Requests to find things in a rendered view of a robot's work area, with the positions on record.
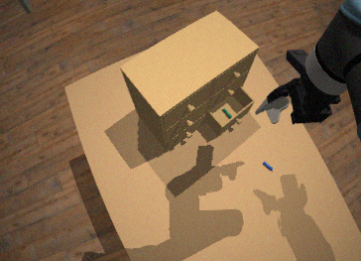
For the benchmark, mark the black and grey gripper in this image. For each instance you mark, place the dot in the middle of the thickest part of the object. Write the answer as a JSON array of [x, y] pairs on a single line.
[[312, 104]]

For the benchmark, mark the tan wooden chest of drawers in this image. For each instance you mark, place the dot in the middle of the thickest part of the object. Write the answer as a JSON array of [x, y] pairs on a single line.
[[172, 70]]

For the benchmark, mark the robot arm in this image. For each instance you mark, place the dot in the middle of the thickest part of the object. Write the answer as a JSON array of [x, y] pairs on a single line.
[[334, 63]]

